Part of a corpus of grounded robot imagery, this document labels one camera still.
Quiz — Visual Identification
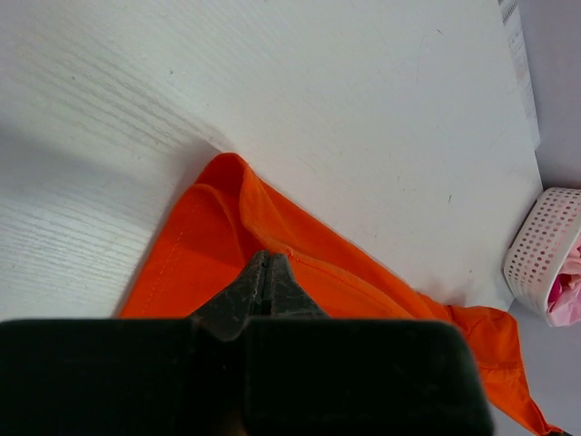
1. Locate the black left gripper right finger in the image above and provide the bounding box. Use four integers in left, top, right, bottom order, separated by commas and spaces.
242, 254, 495, 435

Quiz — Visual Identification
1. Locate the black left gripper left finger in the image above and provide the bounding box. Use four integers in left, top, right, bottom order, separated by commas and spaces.
1, 252, 270, 435

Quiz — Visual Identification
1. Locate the orange t shirt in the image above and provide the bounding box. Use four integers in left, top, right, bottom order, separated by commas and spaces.
121, 153, 558, 435

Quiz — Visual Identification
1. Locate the light pink t shirt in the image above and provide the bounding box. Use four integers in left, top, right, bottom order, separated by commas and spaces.
547, 238, 580, 327

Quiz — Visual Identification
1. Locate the white perforated laundry basket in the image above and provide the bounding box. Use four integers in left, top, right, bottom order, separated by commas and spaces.
503, 188, 580, 327

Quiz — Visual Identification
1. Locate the white paper strip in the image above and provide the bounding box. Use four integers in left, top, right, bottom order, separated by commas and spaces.
497, 0, 540, 150

